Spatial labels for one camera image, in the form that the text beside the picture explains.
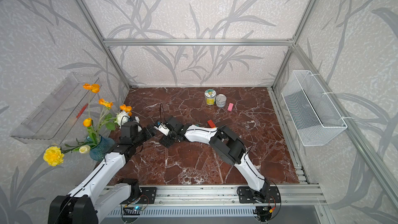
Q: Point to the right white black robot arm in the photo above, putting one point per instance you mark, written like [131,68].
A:
[228,146]

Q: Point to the left circuit board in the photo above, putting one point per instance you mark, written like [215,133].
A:
[133,210]

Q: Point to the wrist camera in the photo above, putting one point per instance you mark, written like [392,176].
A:
[170,125]
[130,130]

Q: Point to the silver tin can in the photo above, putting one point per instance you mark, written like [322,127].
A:
[221,100]

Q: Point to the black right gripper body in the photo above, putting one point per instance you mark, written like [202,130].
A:
[168,140]

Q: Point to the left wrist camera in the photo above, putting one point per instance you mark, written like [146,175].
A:
[130,130]

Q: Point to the right circuit board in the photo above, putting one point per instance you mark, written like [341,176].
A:
[264,211]

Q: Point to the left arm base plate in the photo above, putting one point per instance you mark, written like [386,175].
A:
[147,195]

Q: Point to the yellow green labelled tin can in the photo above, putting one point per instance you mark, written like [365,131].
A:
[210,96]

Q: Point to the circuit board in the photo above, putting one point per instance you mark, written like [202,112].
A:
[264,211]
[133,210]

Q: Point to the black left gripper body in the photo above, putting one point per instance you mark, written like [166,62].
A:
[143,135]

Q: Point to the flower bouquet in glass vase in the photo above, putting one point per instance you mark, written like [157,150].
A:
[96,145]

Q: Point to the clear plastic wall shelf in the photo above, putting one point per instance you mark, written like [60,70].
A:
[55,117]

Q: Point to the white wire basket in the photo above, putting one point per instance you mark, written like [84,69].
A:
[315,117]

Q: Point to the pink small block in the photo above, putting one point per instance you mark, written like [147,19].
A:
[230,107]

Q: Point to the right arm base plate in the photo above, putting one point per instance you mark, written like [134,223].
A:
[246,195]

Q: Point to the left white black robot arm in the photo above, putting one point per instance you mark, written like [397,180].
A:
[85,204]

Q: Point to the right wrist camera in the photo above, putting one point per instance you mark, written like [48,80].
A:
[170,125]

